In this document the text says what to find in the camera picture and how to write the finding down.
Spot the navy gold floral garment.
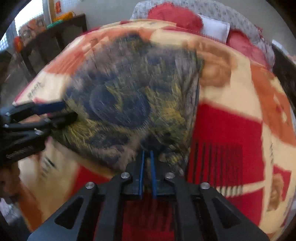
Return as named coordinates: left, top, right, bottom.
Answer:
left=53, top=34, right=204, bottom=172

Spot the person's left hand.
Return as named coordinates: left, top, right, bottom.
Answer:
left=0, top=162, right=22, bottom=203

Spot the dark wooden side table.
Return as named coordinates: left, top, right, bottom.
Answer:
left=20, top=14, right=87, bottom=78

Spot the orange red cream blanket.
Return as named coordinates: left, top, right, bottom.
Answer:
left=16, top=19, right=295, bottom=240

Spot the yellow orange bag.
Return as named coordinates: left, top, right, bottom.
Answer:
left=53, top=11, right=75, bottom=23

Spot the left red heart pillow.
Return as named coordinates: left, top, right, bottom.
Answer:
left=147, top=2, right=204, bottom=32

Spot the red heart pillow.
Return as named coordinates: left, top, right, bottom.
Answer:
left=147, top=2, right=204, bottom=32
left=226, top=29, right=271, bottom=68

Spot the right red heart pillow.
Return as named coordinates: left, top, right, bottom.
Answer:
left=226, top=29, right=271, bottom=68

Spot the white square pillow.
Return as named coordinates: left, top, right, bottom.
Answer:
left=199, top=15, right=230, bottom=44

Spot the floral patterned quilt roll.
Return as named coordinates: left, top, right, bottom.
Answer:
left=130, top=0, right=276, bottom=70

